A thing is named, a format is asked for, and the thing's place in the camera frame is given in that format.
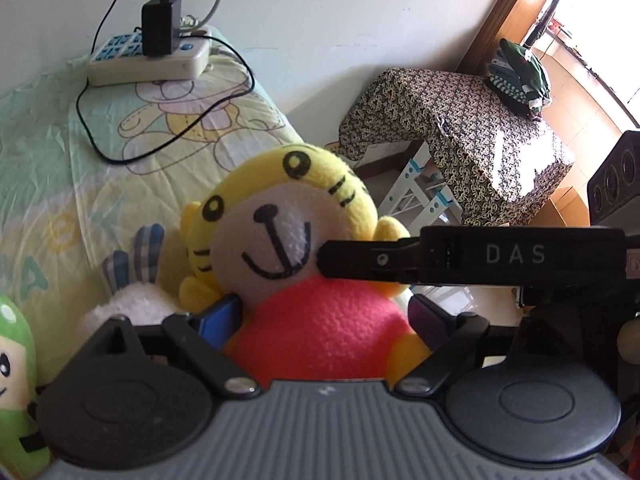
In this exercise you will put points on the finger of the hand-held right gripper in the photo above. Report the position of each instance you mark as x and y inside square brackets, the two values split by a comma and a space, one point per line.
[370, 260]

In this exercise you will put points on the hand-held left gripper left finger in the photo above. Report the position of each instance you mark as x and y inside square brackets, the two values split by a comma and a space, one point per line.
[220, 317]

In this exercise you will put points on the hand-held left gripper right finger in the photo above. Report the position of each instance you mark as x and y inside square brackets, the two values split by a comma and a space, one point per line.
[422, 317]

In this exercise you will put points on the yellow tiger plush toy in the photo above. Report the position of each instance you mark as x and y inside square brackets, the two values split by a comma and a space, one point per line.
[325, 330]

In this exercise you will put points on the white rabbit plush toy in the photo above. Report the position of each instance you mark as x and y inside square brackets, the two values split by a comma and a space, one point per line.
[135, 305]

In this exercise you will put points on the green plush toy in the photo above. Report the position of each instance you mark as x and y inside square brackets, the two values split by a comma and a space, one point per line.
[15, 410]

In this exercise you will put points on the person's right hand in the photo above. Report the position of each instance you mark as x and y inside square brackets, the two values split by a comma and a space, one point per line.
[629, 344]

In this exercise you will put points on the white step stool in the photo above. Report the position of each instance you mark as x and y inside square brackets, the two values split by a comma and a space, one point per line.
[407, 185]

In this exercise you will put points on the stool with patterned cloth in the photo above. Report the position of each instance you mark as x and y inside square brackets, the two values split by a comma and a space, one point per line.
[475, 125]

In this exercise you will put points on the pile of folded clothes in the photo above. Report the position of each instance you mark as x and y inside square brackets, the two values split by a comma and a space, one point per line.
[520, 75]

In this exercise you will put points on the printed bed sheet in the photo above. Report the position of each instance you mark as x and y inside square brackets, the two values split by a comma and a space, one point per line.
[40, 160]

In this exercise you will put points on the white power strip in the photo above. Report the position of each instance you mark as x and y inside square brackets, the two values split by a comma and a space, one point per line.
[190, 62]

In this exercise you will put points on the black charger adapter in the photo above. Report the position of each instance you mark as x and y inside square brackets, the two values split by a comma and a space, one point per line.
[160, 25]

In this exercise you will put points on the wooden door frame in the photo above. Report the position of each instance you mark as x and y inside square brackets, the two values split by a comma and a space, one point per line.
[505, 10]

